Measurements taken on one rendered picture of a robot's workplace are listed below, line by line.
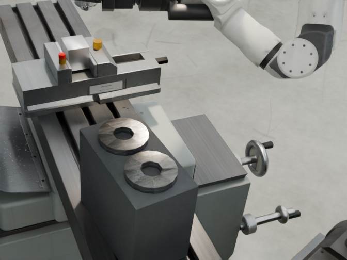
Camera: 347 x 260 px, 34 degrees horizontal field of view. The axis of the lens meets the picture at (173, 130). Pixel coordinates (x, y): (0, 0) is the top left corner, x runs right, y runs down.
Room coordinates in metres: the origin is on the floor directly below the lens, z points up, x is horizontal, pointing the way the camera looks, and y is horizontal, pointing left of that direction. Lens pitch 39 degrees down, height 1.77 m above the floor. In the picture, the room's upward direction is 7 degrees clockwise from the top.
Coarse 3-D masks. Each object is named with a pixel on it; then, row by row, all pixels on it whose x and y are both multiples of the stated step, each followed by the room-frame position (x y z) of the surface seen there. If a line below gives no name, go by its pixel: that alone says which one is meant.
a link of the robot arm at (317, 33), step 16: (304, 0) 1.03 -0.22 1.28; (320, 0) 1.02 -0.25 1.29; (336, 0) 1.02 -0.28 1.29; (304, 16) 1.01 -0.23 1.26; (320, 16) 1.00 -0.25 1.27; (336, 16) 1.01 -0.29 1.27; (304, 32) 0.98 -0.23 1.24; (320, 32) 0.97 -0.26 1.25; (336, 32) 0.99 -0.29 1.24; (288, 48) 0.96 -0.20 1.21; (304, 48) 0.95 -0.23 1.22; (320, 48) 0.95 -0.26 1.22; (288, 64) 0.94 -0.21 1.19; (304, 64) 0.94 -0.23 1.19; (320, 64) 0.94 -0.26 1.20
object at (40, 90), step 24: (48, 48) 1.15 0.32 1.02; (120, 48) 1.25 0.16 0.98; (144, 48) 1.26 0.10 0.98; (24, 72) 1.10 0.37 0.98; (48, 72) 1.11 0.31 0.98; (72, 72) 1.12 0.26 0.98; (120, 72) 1.14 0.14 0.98; (144, 72) 1.17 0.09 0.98; (24, 96) 1.03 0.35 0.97; (48, 96) 1.05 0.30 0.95; (72, 96) 1.08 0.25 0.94; (96, 96) 1.11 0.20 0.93; (120, 96) 1.12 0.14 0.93
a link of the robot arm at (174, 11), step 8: (168, 0) 1.05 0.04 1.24; (176, 0) 1.06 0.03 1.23; (184, 0) 1.07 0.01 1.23; (192, 0) 1.07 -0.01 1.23; (200, 0) 1.08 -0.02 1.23; (168, 8) 1.06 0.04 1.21; (176, 8) 1.05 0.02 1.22; (184, 8) 1.05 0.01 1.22; (192, 8) 1.05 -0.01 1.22; (200, 8) 1.06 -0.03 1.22; (208, 8) 1.06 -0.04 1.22; (168, 16) 1.05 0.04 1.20; (176, 16) 1.04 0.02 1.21; (184, 16) 1.04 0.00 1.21; (192, 16) 1.05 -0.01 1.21; (200, 16) 1.05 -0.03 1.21; (208, 16) 1.05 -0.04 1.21
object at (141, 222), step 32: (96, 128) 0.78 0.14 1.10; (128, 128) 0.78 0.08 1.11; (96, 160) 0.72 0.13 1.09; (128, 160) 0.70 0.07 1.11; (160, 160) 0.71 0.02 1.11; (96, 192) 0.72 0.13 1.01; (128, 192) 0.64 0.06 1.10; (160, 192) 0.64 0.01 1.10; (192, 192) 0.66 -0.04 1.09; (96, 224) 0.72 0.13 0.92; (128, 224) 0.62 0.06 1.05; (160, 224) 0.63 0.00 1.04; (192, 224) 0.67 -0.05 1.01; (128, 256) 0.61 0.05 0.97; (160, 256) 0.63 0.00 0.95
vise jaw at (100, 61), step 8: (88, 40) 1.21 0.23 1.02; (104, 48) 1.19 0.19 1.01; (96, 56) 1.14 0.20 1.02; (104, 56) 1.14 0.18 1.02; (96, 64) 1.11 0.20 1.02; (104, 64) 1.12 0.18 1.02; (112, 64) 1.13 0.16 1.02; (96, 72) 1.11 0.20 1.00; (104, 72) 1.12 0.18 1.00; (112, 72) 1.13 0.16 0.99
